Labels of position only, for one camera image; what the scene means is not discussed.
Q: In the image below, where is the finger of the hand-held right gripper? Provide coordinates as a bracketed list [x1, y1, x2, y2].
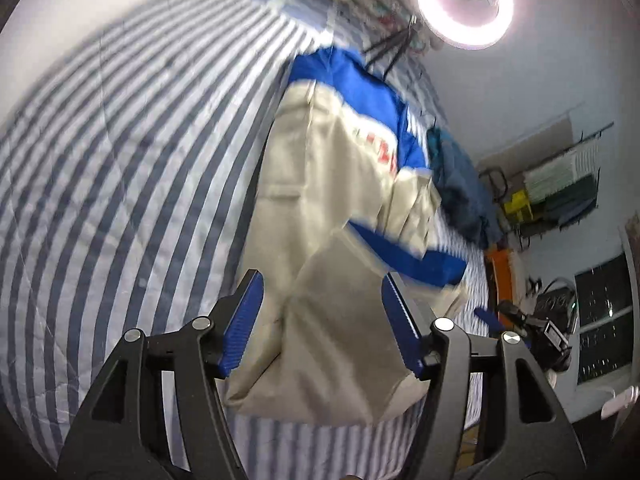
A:
[473, 300, 540, 335]

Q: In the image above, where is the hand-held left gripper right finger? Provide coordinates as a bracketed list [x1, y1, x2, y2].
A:
[381, 272, 587, 480]

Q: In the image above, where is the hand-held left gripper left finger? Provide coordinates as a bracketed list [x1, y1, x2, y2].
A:
[57, 269, 265, 480]

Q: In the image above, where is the cream and blue jacket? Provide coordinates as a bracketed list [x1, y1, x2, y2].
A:
[222, 46, 471, 427]

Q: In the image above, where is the orange box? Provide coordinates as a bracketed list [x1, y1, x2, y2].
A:
[483, 247, 519, 317]

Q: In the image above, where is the dark window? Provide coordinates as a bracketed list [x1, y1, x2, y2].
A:
[573, 252, 637, 387]

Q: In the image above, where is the yellow box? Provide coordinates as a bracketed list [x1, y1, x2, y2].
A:
[502, 189, 534, 224]

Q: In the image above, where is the dark green stack on rack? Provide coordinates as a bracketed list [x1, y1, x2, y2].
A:
[544, 174, 599, 227]

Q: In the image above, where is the dark blue garment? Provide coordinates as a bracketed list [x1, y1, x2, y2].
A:
[425, 127, 504, 251]

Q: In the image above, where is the white stack on rack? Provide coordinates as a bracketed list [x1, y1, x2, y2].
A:
[524, 141, 602, 202]

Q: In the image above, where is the blue striped bed sheet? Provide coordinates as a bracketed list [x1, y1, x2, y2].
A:
[0, 0, 494, 477]

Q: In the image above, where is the black light tripod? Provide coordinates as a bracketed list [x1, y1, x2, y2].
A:
[362, 14, 427, 79]

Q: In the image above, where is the wall rack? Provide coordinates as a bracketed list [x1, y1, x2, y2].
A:
[517, 122, 617, 242]

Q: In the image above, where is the ring light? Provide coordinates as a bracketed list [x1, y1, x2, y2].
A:
[417, 0, 515, 51]

